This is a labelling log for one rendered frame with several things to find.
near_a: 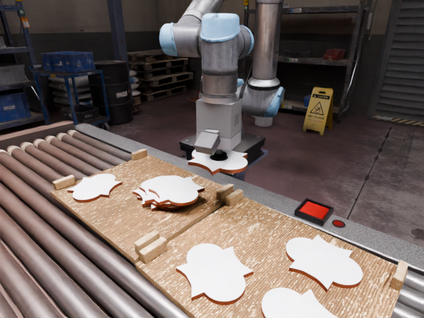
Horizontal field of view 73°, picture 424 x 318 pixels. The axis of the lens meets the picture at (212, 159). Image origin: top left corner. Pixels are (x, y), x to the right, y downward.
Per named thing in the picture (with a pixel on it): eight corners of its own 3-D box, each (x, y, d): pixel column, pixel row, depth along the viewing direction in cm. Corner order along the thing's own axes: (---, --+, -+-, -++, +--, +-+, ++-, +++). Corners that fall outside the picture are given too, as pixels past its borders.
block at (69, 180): (73, 182, 87) (71, 173, 86) (76, 183, 86) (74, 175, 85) (53, 189, 83) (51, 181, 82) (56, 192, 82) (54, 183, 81)
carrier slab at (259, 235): (240, 199, 82) (240, 194, 81) (406, 276, 57) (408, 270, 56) (135, 269, 58) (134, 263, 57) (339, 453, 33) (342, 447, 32)
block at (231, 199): (238, 196, 80) (238, 187, 79) (243, 198, 79) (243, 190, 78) (224, 205, 76) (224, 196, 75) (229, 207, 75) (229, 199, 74)
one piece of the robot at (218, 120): (180, 87, 56) (183, 162, 63) (221, 91, 53) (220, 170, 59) (207, 77, 66) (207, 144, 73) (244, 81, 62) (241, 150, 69)
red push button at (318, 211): (306, 204, 80) (307, 200, 79) (329, 212, 76) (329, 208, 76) (298, 214, 76) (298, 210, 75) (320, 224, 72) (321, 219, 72)
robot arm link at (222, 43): (246, 14, 58) (233, 12, 51) (243, 70, 63) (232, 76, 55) (209, 14, 61) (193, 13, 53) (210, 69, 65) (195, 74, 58)
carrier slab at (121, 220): (147, 157, 107) (147, 153, 107) (236, 195, 83) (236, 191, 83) (50, 195, 83) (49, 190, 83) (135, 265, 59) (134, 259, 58)
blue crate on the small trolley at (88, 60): (67, 67, 385) (63, 50, 376) (96, 69, 369) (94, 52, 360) (42, 71, 353) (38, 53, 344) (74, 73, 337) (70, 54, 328)
